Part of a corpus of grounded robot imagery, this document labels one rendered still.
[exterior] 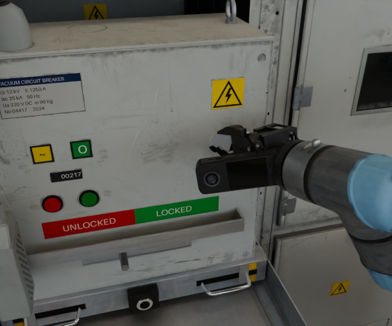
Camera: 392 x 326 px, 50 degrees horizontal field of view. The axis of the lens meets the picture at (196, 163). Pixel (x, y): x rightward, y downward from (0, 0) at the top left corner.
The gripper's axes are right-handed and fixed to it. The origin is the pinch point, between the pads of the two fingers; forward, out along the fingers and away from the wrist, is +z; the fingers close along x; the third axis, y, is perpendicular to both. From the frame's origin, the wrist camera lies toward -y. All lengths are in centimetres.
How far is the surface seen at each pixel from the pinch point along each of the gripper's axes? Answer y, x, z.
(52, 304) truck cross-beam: -29.6, -26.9, 16.0
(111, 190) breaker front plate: -16.1, -5.3, 7.9
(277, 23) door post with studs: 25.1, 18.0, 10.8
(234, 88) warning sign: 5.0, 8.9, -1.7
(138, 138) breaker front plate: -10.8, 3.4, 4.1
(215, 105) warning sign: 1.9, 6.6, -0.3
